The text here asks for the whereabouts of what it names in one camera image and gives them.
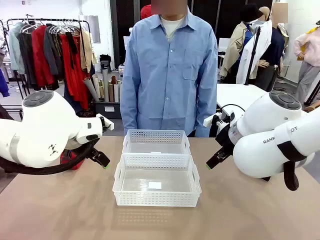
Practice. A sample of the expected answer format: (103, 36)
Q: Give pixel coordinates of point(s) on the person's left forearm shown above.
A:
(207, 110)

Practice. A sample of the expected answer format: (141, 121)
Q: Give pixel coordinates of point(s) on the grey leaning paper roll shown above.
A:
(90, 90)

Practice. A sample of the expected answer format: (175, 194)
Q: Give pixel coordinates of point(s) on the black stand leg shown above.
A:
(312, 94)

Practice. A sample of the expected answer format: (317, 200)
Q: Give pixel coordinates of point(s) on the red CAMPUS zipper pouch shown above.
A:
(75, 162)

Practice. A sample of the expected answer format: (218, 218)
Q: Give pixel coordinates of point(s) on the dark grey hanging garment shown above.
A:
(26, 60)

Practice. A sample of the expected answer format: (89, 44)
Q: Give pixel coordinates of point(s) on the black boxy device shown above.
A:
(105, 61)

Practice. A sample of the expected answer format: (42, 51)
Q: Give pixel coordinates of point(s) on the short brown tube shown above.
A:
(113, 80)

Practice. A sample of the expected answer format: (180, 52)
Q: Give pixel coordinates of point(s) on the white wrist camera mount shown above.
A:
(106, 123)
(212, 120)

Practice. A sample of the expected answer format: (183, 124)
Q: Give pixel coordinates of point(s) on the black clothes rack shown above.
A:
(75, 20)

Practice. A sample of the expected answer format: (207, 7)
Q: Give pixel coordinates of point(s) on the blue denim garment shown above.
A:
(68, 96)

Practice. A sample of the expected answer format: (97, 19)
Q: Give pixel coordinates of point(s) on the white perforated plastic basket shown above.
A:
(155, 200)
(155, 136)

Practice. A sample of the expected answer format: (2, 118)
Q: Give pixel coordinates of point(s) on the cream paper roll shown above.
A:
(97, 86)

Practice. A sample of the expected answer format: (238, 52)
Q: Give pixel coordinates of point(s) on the grey hanging jacket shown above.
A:
(53, 55)

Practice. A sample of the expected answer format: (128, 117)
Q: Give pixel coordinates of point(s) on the person's right forearm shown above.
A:
(128, 110)

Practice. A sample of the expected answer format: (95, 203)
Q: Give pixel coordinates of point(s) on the beige hanging garment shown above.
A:
(87, 50)

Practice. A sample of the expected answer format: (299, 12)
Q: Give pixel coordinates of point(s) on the beige cardboard tube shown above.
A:
(116, 93)
(111, 93)

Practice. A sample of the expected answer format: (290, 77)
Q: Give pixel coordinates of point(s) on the figure in navy top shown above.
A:
(273, 47)

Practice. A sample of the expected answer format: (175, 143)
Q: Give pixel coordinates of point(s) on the royal blue garment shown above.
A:
(3, 85)

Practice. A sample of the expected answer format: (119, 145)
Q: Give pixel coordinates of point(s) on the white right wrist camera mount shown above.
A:
(212, 120)

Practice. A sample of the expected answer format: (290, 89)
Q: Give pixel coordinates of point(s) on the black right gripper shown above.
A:
(226, 138)

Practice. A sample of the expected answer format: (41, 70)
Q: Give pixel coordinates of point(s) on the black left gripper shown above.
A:
(94, 152)

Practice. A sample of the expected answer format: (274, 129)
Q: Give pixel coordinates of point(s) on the long red dress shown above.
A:
(75, 75)

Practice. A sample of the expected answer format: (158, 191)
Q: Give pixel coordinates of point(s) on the black tripod pole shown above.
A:
(253, 52)

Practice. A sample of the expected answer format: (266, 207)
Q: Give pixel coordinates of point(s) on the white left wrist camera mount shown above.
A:
(106, 123)

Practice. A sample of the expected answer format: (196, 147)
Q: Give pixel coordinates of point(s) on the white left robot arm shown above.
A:
(45, 120)

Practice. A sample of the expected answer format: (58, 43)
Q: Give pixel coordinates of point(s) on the white table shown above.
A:
(237, 95)

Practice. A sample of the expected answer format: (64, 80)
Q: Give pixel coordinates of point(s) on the white plastic bottle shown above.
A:
(121, 71)

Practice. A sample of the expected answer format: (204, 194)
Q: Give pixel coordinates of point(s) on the red hat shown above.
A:
(145, 12)

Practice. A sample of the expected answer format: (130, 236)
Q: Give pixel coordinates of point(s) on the person in blue shirt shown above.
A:
(170, 75)

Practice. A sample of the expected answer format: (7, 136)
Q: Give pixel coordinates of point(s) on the grey storage bin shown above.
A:
(107, 110)

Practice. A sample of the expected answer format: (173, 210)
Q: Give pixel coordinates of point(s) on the mannequin in beige coat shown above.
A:
(235, 50)

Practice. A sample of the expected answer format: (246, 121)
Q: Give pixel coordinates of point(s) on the tall grey cardboard tube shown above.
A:
(105, 85)

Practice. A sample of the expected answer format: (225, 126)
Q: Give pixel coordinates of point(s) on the person in pink top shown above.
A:
(310, 55)

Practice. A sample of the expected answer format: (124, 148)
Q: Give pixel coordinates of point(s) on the mannequin in white coat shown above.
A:
(260, 47)

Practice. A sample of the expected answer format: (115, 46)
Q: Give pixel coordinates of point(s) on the short red dress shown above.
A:
(41, 57)

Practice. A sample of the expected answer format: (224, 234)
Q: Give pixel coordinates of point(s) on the black hat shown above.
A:
(250, 12)

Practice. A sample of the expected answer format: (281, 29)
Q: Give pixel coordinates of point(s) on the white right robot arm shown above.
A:
(262, 155)

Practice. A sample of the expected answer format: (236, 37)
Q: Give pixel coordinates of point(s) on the light blue jacket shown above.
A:
(15, 50)

